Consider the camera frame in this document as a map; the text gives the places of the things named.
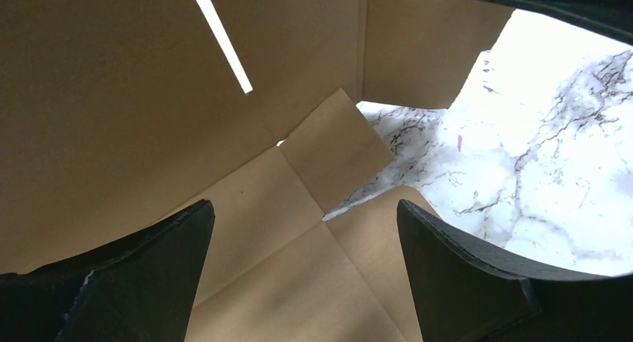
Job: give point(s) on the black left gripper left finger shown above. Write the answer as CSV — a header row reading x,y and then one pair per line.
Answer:
x,y
140,287

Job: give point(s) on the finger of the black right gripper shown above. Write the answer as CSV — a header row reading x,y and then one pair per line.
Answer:
x,y
610,18

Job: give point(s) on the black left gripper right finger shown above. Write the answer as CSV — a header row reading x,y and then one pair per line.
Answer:
x,y
466,289

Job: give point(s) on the brown cardboard box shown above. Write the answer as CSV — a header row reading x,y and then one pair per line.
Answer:
x,y
116,114

